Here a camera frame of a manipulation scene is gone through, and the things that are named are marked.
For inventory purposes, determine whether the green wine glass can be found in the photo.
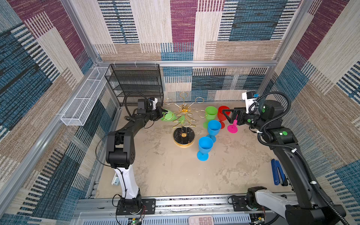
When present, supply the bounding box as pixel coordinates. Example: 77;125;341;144
161;110;185;123
203;106;218;129

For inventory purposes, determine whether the black wire shelf rack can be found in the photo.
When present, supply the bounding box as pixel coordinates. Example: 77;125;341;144
105;64;164;106

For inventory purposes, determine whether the pink wine glass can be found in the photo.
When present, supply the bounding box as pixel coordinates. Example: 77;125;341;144
227;113;238;134

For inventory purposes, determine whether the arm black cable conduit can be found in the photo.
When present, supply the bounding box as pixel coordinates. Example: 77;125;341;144
123;91;150;122
248;91;351;225

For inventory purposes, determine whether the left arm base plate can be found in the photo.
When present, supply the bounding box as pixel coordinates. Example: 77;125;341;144
115;198;156;216

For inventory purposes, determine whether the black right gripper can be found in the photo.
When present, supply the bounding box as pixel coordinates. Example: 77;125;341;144
222;106;268;131

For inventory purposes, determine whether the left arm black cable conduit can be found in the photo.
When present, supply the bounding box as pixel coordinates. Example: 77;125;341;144
123;91;150;122

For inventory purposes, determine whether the blue clip tool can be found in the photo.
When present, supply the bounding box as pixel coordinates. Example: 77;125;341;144
271;159;289;187

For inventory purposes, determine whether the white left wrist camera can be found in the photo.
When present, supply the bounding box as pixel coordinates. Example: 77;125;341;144
148;97;158;110

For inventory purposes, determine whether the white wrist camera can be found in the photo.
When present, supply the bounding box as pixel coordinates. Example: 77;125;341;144
242;91;259;114
148;97;158;110

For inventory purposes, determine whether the gold wine glass rack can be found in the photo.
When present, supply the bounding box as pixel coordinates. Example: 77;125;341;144
164;91;206;148

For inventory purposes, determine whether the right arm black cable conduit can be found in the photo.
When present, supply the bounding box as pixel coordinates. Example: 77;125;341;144
248;91;351;225

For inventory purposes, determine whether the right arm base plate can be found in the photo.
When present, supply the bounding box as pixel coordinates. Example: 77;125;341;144
227;195;271;212

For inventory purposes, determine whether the pink keypad device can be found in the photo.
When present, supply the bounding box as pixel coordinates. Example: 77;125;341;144
189;215;214;225

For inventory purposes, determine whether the red wine glass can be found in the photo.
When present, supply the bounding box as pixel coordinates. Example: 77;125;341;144
217;106;230;129

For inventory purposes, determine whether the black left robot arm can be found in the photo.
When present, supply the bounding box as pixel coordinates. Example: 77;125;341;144
106;97;163;215

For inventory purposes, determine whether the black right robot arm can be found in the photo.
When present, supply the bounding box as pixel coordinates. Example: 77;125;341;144
222;100;348;225

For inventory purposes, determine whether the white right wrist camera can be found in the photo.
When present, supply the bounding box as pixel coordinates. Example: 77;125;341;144
242;91;259;114

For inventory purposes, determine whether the light blue flat device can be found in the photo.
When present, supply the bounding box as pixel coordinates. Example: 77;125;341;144
111;173;120;186

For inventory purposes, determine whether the blue wine glass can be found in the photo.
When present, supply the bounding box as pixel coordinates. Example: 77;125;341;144
197;136;214;161
207;120;221;143

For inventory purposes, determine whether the white wire mesh basket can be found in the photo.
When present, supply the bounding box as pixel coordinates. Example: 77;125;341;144
61;67;108;126

